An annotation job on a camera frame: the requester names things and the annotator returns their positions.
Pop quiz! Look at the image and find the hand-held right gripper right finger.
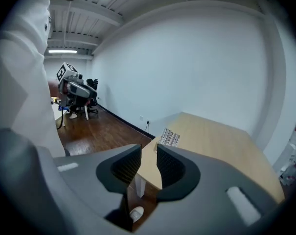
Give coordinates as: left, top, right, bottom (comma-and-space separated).
132, 143, 286, 235

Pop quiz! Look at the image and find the person's white shoe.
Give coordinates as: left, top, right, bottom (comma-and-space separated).
129, 206, 145, 223

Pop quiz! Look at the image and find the white desk leg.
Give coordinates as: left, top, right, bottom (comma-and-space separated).
135, 173, 147, 198

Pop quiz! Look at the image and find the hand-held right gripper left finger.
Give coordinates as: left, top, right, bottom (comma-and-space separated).
37, 143, 142, 233

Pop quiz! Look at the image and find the pile of white red packages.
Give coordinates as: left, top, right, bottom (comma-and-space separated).
278, 116, 296, 187

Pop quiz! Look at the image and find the person's left forearm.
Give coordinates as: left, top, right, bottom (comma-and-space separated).
47, 80, 61, 98

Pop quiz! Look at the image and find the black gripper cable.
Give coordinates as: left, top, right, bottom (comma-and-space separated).
55, 106, 66, 130

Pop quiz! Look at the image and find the thin white hanging cable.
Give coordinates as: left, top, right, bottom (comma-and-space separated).
63, 0, 72, 50

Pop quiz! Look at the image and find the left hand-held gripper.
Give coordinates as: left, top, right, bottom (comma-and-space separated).
56, 62, 98, 108

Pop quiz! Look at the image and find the long ceiling light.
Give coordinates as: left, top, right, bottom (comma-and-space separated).
48, 49, 78, 54

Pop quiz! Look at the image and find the white table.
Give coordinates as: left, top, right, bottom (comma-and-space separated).
50, 96, 90, 121

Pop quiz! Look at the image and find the black office chair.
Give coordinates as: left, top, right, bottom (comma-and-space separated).
85, 78, 99, 115

